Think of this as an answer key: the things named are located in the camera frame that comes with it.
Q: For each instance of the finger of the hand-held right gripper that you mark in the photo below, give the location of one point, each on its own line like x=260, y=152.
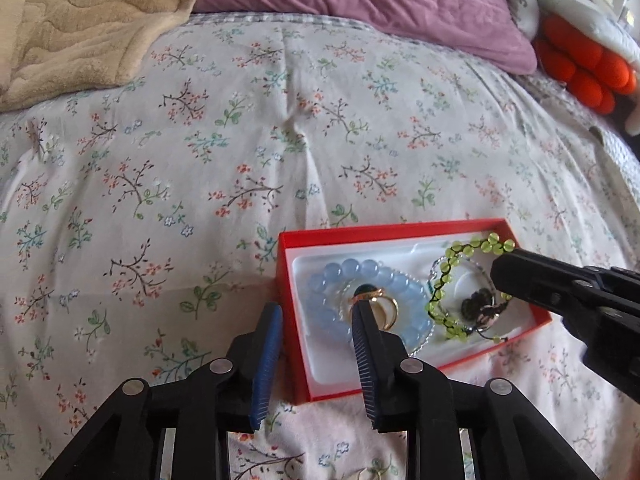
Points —
x=615, y=340
x=535, y=280

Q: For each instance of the red cardboard box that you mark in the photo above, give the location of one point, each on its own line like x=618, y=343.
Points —
x=295, y=320

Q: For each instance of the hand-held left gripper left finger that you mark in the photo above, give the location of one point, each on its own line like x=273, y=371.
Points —
x=265, y=365

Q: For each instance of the floral bed sheet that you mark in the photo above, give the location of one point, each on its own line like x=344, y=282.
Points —
x=200, y=185

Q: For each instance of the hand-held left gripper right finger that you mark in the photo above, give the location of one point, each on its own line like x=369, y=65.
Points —
x=365, y=360

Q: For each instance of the orange plush toy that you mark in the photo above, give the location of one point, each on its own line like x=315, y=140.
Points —
x=585, y=72

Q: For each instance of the beige quilted blanket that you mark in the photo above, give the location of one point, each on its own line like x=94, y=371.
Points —
x=75, y=25

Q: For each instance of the purple pillow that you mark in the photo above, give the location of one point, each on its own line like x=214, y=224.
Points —
x=375, y=5

